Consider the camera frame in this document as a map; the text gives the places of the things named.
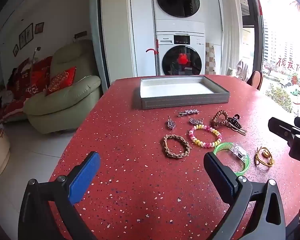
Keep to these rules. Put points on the red covered sofa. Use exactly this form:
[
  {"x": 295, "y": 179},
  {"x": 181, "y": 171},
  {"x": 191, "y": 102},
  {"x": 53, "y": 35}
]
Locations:
[{"x": 22, "y": 85}]

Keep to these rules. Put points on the red hanging ornament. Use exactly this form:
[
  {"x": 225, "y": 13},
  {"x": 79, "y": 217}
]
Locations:
[{"x": 259, "y": 3}]

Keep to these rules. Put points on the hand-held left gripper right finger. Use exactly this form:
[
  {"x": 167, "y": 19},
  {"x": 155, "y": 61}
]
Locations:
[{"x": 228, "y": 183}]

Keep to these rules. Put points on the silver heart brooch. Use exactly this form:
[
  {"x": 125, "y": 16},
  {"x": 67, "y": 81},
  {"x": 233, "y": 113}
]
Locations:
[{"x": 196, "y": 121}]

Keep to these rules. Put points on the white washing machine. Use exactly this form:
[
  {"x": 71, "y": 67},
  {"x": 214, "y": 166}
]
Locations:
[{"x": 181, "y": 55}]

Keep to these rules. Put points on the red embroidered cushion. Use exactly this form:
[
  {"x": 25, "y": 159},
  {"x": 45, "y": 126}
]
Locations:
[{"x": 61, "y": 80}]

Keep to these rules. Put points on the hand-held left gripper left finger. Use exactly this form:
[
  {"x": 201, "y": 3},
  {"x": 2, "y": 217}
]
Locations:
[{"x": 85, "y": 174}]

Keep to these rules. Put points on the floor lamp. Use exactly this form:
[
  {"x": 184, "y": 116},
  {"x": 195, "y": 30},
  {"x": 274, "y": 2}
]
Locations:
[{"x": 35, "y": 53}]

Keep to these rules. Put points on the checkered cloth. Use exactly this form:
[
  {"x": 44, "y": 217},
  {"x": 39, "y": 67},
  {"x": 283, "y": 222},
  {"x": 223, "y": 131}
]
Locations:
[{"x": 210, "y": 58}]

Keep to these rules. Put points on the white cloth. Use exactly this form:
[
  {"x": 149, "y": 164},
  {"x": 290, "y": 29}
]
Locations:
[{"x": 242, "y": 70}]

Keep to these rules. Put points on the silver pendant brooch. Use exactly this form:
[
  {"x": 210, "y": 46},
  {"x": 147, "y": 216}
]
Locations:
[{"x": 170, "y": 124}]

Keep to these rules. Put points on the small dark picture frame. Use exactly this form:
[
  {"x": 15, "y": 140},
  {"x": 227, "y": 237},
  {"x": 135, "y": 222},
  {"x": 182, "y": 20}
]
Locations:
[{"x": 15, "y": 50}]

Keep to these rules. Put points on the black claw hair clip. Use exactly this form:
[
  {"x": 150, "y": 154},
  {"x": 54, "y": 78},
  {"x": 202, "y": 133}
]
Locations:
[{"x": 233, "y": 122}]

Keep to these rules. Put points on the large picture frame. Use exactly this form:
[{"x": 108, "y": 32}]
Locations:
[{"x": 26, "y": 36}]

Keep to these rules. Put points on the pale green armchair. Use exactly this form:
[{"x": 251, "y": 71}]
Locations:
[{"x": 65, "y": 105}]

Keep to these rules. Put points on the small red picture frame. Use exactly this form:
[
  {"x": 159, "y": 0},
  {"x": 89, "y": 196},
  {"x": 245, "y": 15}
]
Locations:
[{"x": 39, "y": 27}]

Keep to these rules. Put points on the brown chair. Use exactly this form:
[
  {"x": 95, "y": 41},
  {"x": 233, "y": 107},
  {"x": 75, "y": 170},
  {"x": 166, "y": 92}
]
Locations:
[{"x": 255, "y": 80}]

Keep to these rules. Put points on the silver rhinestone hair clip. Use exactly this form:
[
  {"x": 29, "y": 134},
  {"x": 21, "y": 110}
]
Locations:
[{"x": 188, "y": 112}]

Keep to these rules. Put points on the grey jewelry tray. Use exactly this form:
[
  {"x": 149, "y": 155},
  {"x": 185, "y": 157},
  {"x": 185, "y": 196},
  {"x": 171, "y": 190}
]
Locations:
[{"x": 175, "y": 90}]

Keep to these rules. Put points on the silver hair pin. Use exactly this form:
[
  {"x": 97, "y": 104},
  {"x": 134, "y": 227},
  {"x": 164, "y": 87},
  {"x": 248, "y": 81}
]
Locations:
[{"x": 240, "y": 130}]

